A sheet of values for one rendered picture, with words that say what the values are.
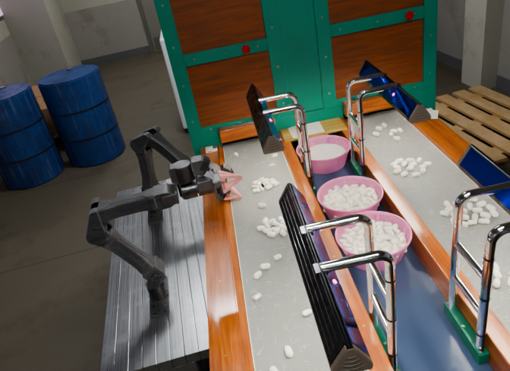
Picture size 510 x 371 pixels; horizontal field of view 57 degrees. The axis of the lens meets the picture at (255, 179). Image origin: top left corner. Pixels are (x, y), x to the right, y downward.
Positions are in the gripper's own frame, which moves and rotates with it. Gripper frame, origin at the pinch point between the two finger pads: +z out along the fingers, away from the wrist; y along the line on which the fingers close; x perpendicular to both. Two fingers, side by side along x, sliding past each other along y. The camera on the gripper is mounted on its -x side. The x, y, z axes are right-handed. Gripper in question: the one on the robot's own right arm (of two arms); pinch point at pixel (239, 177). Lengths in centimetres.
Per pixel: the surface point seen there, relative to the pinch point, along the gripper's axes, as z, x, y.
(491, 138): 197, 93, 134
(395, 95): 71, -2, 31
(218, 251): -12.7, 30.9, 4.4
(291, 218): 9.1, -1.5, -31.8
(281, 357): -3, 33, -47
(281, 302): 2.8, 33.2, -26.6
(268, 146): 14.1, -0.3, 17.3
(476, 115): 211, 93, 172
